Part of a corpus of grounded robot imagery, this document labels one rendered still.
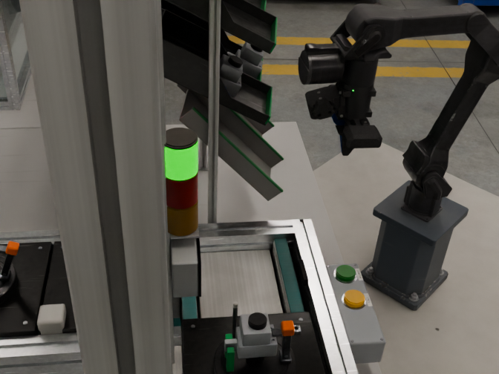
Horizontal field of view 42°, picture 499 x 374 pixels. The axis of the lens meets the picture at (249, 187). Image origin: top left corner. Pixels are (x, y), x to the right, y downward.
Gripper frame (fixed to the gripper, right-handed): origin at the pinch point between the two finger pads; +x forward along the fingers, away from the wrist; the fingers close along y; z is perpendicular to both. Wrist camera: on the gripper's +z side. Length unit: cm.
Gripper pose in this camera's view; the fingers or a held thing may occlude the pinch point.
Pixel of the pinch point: (347, 139)
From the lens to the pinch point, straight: 120.6
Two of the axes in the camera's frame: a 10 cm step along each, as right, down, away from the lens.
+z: -9.9, 0.3, -1.2
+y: 1.1, 6.0, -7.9
